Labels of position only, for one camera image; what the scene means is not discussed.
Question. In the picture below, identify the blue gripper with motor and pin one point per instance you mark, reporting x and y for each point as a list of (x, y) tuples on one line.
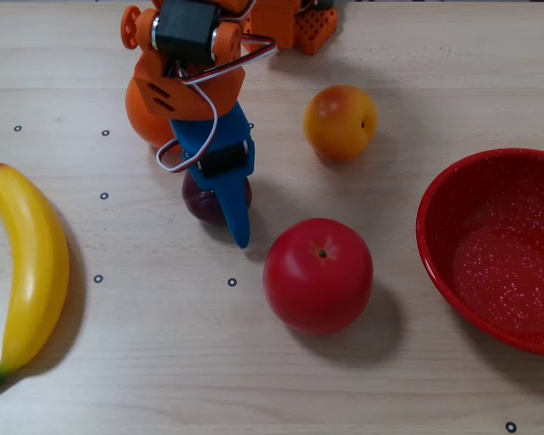
[(221, 164)]

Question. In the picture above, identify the dark purple plum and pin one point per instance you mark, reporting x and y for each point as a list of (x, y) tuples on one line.
[(201, 204)]

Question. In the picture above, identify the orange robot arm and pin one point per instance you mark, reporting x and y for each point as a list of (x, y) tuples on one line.
[(226, 93)]

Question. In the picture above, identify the red speckled bowl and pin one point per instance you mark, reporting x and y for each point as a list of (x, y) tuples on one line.
[(503, 272)]

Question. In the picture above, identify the red apple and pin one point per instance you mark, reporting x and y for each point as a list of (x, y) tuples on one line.
[(317, 278)]

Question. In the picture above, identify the orange fruit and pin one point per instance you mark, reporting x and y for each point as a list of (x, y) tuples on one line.
[(145, 120)]

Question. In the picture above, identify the yellow orange peach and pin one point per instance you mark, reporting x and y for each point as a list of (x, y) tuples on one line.
[(340, 122)]

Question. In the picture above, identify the yellow banana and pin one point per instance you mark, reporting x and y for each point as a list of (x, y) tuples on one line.
[(32, 272)]

